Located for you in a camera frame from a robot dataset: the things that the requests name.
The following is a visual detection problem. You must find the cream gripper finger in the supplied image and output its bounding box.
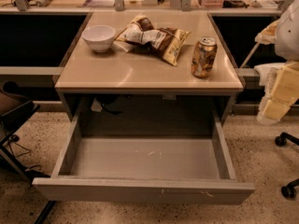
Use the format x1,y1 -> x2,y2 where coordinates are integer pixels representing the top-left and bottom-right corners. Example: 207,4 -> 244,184
257,61 -> 299,125

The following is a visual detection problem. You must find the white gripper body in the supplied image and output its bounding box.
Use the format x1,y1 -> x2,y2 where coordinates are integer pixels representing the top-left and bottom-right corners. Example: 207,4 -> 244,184
255,21 -> 278,45

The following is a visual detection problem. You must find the orange soda can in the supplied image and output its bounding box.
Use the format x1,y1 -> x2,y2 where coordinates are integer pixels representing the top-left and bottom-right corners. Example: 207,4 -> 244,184
192,36 -> 218,78

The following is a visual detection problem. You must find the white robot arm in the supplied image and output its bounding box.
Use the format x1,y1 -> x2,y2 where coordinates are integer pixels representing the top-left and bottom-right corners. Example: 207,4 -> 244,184
255,0 -> 299,125

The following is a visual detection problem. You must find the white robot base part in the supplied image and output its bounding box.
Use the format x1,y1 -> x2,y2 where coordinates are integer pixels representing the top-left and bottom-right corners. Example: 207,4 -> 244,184
254,63 -> 284,86

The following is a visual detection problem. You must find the open grey top drawer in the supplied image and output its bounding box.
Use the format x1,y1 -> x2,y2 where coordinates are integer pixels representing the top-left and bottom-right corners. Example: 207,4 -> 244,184
34,96 -> 255,204

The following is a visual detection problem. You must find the brown chip bag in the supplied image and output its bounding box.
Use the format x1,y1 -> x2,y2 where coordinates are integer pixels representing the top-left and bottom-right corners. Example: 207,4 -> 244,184
116,15 -> 190,66

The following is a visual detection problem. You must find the black office chair base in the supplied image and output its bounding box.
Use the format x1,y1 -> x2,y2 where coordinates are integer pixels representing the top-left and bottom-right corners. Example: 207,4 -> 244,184
274,132 -> 299,200

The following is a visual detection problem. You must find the beige cabinet desk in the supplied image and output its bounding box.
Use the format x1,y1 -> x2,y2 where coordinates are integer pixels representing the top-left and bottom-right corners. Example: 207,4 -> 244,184
55,9 -> 243,117

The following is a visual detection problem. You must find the white bowl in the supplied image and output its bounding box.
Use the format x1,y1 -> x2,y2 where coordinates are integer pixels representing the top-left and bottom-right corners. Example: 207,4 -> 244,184
81,25 -> 116,52

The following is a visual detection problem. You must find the dark chair at left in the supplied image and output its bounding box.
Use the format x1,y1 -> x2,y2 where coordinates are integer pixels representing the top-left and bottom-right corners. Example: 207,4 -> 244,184
0,80 -> 57,224

